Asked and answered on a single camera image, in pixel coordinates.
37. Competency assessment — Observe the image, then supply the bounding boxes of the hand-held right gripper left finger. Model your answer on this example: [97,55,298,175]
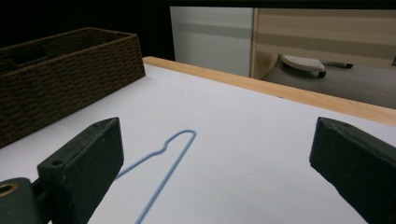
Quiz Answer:
[36,117,125,224]

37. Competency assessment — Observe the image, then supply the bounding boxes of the blue wire clothes hanger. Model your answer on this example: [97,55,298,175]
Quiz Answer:
[115,129,198,224]

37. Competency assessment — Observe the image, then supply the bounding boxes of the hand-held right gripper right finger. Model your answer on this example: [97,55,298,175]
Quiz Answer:
[309,117,396,224]

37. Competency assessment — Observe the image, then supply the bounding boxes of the brown woven basket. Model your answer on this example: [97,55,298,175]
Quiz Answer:
[0,26,147,149]

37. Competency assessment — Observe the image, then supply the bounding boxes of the wooden striped cabinet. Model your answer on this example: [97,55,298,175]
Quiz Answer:
[250,7,396,80]

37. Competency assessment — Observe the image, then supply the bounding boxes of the white cabinet panel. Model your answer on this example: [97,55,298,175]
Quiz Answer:
[169,7,254,78]

